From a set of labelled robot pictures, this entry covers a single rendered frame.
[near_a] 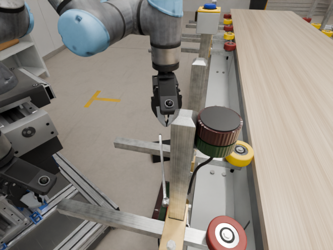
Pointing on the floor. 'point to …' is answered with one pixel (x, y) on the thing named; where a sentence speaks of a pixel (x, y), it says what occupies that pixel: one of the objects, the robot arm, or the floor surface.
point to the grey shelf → (25, 56)
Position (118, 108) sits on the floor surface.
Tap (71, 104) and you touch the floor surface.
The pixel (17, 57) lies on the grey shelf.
